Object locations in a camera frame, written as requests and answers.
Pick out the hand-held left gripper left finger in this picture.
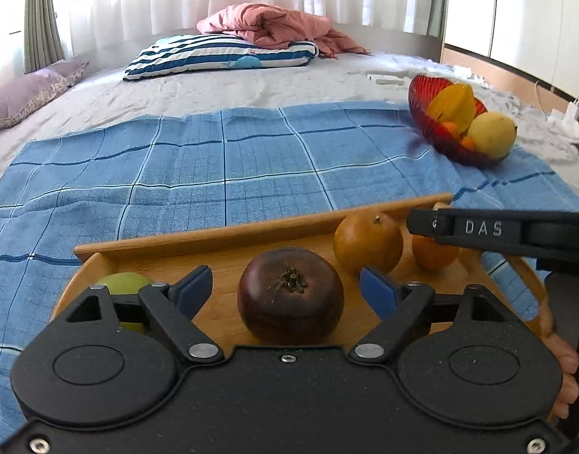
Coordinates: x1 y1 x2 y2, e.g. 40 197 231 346
62 266 225 366

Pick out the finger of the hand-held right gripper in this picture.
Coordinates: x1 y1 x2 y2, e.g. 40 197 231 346
407 208 448 247

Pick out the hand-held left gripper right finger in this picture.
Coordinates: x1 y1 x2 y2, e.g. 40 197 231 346
349 266 522 365

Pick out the small tangerine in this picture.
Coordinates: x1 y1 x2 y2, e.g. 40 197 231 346
411 232 461 271

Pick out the large brownish orange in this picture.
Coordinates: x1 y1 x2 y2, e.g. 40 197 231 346
333 211 404 275

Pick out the green apple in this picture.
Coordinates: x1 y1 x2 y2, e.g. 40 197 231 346
98 272 153 334

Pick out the dark purple tomato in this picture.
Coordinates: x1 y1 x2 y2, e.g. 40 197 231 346
237 247 346 344

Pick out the wooden tray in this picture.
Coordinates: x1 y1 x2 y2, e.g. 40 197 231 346
50 193 555 346

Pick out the person's right hand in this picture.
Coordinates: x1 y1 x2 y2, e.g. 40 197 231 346
545 328 579 421

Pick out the white crumpled cloth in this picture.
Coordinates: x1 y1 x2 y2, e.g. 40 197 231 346
547 112 579 154

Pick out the yellow mango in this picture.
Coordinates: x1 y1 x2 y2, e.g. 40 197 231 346
467 111 518 159

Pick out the blue checked blanket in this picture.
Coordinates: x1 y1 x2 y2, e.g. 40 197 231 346
0 101 579 440

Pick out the yellow starfruit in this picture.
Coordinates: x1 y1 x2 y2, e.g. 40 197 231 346
426 82 477 135

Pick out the red glass bowl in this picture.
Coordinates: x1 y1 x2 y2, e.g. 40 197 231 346
408 73 512 167

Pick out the light wooden panel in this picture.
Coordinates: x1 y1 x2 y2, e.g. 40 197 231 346
441 44 579 119

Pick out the grey printed bed sheet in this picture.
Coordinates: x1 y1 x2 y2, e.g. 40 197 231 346
0 47 579 209

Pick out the blue white striped pillow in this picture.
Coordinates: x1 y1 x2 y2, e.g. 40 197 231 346
124 34 319 81

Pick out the pink quilt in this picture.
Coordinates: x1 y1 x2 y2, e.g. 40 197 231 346
196 3 370 60

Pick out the purple pillow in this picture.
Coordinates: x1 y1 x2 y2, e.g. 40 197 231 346
0 61 90 134

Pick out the grey-green curtain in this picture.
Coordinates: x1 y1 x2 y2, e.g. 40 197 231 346
22 0 65 74

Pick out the white cable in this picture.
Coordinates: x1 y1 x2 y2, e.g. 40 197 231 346
534 80 569 117

